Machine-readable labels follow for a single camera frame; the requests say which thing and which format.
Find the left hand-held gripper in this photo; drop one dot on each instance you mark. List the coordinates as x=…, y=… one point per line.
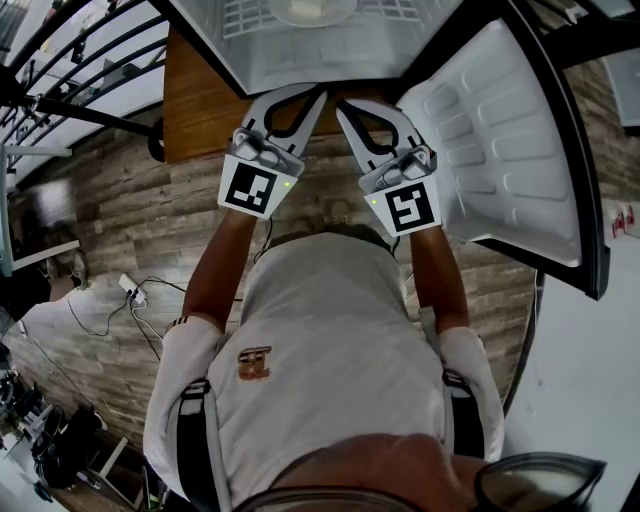
x=247, y=192

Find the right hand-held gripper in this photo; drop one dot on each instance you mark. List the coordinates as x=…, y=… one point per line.
x=407, y=207

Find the white round plate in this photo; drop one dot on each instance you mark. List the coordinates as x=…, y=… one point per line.
x=312, y=12

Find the person's left forearm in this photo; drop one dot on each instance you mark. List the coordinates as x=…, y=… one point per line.
x=220, y=270

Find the person's right forearm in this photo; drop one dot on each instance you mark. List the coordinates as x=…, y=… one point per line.
x=440, y=280

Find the wooden table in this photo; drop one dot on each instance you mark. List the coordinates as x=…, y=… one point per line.
x=200, y=110

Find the person's dark trousers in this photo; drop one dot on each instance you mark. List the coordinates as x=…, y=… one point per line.
x=360, y=232

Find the black wheeled metal rack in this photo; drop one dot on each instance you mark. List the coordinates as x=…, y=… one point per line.
x=100, y=117

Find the person's white shirt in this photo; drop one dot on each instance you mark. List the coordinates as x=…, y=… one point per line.
x=325, y=325

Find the white power strip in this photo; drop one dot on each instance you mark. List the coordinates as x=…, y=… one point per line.
x=132, y=290

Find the grey metal cabinet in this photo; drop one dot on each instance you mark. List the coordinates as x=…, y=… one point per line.
x=625, y=90

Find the white framed dark panel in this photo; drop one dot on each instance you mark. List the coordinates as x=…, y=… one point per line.
x=45, y=210

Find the small red object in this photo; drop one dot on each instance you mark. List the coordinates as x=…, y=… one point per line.
x=622, y=220

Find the person's face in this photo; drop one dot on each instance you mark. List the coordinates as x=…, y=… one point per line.
x=390, y=465

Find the person's eyeglasses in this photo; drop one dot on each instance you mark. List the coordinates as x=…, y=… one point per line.
x=540, y=480

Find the black backpack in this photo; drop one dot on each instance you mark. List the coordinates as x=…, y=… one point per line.
x=70, y=445

